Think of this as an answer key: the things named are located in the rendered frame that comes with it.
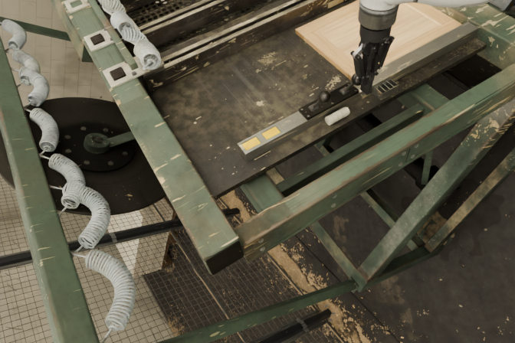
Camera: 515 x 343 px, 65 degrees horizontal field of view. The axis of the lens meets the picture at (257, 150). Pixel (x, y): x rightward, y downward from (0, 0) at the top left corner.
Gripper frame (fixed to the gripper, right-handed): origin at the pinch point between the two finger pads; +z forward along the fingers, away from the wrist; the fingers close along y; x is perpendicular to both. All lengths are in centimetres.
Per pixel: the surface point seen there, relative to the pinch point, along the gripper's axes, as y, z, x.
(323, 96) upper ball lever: -13.0, -0.2, 2.8
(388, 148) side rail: -4.5, 10.3, -16.2
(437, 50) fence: 37.3, 11.4, 6.4
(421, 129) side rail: 7.6, 10.3, -16.0
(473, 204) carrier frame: 76, 120, -17
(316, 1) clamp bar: 21, 9, 52
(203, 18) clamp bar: -18, 12, 76
